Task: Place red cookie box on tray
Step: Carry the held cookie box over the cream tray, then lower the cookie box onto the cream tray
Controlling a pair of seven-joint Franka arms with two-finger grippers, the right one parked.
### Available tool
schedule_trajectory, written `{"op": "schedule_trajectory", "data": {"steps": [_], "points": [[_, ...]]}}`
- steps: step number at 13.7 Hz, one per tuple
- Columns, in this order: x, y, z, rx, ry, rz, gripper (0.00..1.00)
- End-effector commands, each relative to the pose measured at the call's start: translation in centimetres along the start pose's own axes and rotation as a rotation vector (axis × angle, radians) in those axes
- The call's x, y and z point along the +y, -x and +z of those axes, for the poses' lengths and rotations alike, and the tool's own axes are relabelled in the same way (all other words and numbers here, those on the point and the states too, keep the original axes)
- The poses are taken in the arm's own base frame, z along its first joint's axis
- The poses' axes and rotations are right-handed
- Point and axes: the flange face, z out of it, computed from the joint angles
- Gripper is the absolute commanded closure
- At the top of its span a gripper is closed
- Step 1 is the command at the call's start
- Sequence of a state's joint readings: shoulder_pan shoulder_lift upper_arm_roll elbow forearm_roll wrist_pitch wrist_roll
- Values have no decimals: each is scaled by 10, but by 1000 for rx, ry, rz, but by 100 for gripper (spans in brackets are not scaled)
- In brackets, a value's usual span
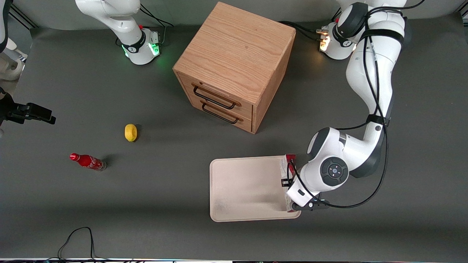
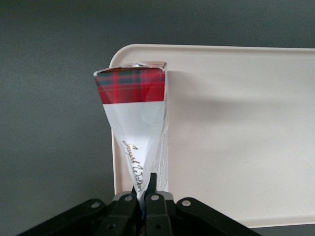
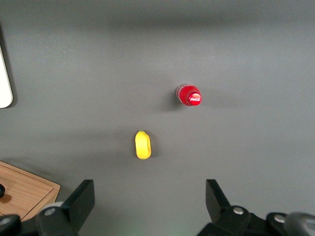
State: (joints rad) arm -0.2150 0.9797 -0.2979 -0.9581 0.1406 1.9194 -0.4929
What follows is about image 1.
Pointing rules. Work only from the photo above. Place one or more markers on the red cola bottle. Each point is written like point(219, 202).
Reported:
point(87, 161)

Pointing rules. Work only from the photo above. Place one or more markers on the red cookie box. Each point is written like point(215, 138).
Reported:
point(283, 168)

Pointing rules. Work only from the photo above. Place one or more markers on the wooden two-drawer cabinet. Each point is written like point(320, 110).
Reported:
point(237, 47)

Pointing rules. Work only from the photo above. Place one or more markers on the white rectangular plastic tray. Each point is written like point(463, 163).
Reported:
point(245, 188)

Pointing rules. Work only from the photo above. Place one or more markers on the wooden drawer front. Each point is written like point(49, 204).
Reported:
point(246, 124)
point(246, 109)

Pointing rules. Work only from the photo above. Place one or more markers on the yellow lemon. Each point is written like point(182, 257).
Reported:
point(130, 132)

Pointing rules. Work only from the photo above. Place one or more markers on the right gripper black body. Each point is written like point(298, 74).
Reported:
point(14, 111)

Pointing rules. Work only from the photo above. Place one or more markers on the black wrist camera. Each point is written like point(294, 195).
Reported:
point(310, 205)

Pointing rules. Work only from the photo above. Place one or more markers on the black frame rail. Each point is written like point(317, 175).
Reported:
point(464, 14)
point(22, 17)

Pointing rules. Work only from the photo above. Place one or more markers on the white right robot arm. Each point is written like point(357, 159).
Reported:
point(124, 25)

